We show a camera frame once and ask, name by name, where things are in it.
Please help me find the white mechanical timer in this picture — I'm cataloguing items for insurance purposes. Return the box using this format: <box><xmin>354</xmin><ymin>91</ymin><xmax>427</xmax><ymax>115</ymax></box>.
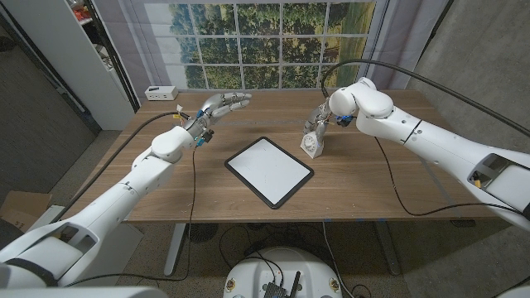
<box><xmin>300</xmin><ymin>132</ymin><xmax>325</xmax><ymax>160</ymax></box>

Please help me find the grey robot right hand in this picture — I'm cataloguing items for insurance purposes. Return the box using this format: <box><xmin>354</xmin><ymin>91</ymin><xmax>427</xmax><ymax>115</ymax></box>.
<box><xmin>302</xmin><ymin>99</ymin><xmax>335</xmax><ymax>146</ymax></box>

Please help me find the small black-framed whiteboard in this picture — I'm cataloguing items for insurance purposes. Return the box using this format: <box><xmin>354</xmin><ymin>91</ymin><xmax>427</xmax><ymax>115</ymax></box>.
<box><xmin>224</xmin><ymin>136</ymin><xmax>315</xmax><ymax>210</ymax></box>

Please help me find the black round ribbed disc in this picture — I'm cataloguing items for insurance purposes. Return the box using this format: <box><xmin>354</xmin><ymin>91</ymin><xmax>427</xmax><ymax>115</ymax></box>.
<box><xmin>185</xmin><ymin>223</ymin><xmax>219</xmax><ymax>244</ymax></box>

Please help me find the white shelf cabinet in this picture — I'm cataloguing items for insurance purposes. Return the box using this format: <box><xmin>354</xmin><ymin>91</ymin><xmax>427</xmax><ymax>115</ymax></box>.
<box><xmin>0</xmin><ymin>0</ymin><xmax>137</xmax><ymax>132</ymax></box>

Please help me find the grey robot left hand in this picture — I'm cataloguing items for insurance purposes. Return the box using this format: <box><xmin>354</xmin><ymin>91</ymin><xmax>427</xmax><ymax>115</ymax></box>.
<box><xmin>181</xmin><ymin>91</ymin><xmax>253</xmax><ymax>140</ymax></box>

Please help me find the orange packaged item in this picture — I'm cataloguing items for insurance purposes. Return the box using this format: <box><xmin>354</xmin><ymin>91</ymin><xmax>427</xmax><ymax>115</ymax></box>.
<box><xmin>70</xmin><ymin>0</ymin><xmax>93</xmax><ymax>22</ymax></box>

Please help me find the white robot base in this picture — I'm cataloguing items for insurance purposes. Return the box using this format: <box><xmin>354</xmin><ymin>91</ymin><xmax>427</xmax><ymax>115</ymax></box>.
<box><xmin>223</xmin><ymin>247</ymin><xmax>344</xmax><ymax>298</ymax></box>

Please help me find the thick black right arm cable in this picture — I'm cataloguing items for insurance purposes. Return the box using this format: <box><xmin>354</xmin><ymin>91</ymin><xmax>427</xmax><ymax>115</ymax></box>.
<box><xmin>320</xmin><ymin>59</ymin><xmax>530</xmax><ymax>137</ymax></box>

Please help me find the thin black left wrist cable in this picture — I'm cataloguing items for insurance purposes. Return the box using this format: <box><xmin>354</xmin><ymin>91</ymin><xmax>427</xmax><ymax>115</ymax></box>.
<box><xmin>64</xmin><ymin>142</ymin><xmax>204</xmax><ymax>287</ymax></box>

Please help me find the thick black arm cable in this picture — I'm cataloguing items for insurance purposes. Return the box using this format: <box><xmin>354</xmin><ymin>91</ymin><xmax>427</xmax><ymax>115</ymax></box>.
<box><xmin>320</xmin><ymin>59</ymin><xmax>530</xmax><ymax>137</ymax></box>
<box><xmin>51</xmin><ymin>110</ymin><xmax>191</xmax><ymax>223</ymax></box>

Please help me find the grey table leg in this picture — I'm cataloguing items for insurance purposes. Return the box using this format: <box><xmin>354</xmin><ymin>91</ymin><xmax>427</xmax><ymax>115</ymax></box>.
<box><xmin>372</xmin><ymin>221</ymin><xmax>402</xmax><ymax>276</ymax></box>

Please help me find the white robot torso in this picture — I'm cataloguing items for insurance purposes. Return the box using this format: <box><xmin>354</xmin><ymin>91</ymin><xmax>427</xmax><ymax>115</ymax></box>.
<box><xmin>0</xmin><ymin>285</ymin><xmax>530</xmax><ymax>298</ymax></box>

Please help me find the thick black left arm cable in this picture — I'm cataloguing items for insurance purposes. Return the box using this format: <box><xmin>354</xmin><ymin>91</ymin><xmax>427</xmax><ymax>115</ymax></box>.
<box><xmin>51</xmin><ymin>110</ymin><xmax>191</xmax><ymax>223</ymax></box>

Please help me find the brown cardboard box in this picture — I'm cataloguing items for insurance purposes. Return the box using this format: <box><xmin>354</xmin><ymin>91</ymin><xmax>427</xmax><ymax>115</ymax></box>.
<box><xmin>0</xmin><ymin>190</ymin><xmax>54</xmax><ymax>233</ymax></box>

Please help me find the white table leg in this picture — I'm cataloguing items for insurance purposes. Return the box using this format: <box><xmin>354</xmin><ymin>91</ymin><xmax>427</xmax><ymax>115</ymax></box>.
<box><xmin>163</xmin><ymin>223</ymin><xmax>187</xmax><ymax>276</ymax></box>

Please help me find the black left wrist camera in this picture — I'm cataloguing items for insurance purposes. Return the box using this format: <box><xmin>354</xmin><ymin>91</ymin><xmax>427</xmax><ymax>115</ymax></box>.
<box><xmin>194</xmin><ymin>128</ymin><xmax>215</xmax><ymax>148</ymax></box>

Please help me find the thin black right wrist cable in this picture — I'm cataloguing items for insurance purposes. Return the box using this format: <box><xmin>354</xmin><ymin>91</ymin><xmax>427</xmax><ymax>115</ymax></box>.
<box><xmin>373</xmin><ymin>135</ymin><xmax>525</xmax><ymax>218</ymax></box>

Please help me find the grey floor cable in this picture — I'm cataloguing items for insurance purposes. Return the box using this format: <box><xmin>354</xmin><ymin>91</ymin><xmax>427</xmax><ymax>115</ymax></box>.
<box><xmin>321</xmin><ymin>221</ymin><xmax>349</xmax><ymax>298</ymax></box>

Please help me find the printed window backdrop cloth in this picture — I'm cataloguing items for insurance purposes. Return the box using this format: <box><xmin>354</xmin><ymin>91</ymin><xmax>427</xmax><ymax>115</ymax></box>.
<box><xmin>93</xmin><ymin>0</ymin><xmax>451</xmax><ymax>99</ymax></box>

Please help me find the white power strip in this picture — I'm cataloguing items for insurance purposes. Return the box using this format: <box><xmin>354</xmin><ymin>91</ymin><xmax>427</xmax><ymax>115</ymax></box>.
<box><xmin>144</xmin><ymin>85</ymin><xmax>180</xmax><ymax>102</ymax></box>

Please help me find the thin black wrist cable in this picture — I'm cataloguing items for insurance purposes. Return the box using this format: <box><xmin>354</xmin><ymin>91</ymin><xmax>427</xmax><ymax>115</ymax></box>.
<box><xmin>64</xmin><ymin>142</ymin><xmax>204</xmax><ymax>287</ymax></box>
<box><xmin>373</xmin><ymin>135</ymin><xmax>525</xmax><ymax>218</ymax></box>

